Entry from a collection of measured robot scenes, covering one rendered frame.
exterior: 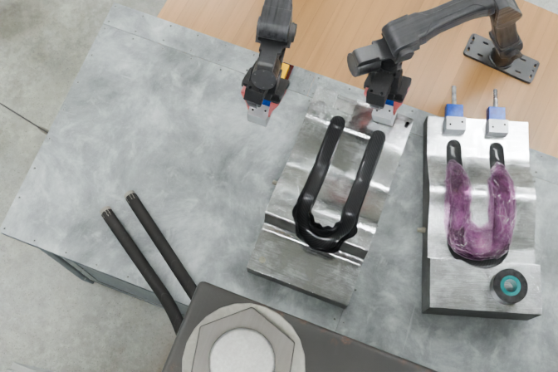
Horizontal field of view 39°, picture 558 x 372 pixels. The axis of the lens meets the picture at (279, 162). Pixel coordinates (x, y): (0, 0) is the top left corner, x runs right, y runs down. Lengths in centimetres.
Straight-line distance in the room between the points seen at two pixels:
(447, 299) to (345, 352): 116
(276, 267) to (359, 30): 71
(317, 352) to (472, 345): 129
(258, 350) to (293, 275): 123
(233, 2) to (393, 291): 90
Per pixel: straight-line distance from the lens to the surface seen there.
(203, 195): 205
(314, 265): 194
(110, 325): 284
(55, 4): 328
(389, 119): 197
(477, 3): 181
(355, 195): 195
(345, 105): 206
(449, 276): 193
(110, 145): 212
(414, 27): 179
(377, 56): 181
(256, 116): 194
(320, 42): 220
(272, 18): 177
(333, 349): 76
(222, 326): 73
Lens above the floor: 276
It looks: 72 degrees down
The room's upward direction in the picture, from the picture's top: 1 degrees clockwise
